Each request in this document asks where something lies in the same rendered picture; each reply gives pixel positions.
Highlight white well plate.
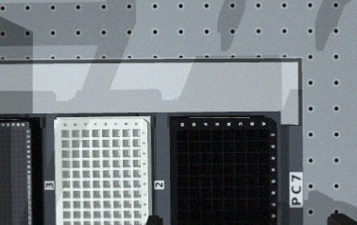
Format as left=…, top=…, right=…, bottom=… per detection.
left=55, top=116, right=152, bottom=225

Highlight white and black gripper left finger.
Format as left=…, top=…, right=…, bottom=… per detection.
left=145, top=216, right=163, bottom=225

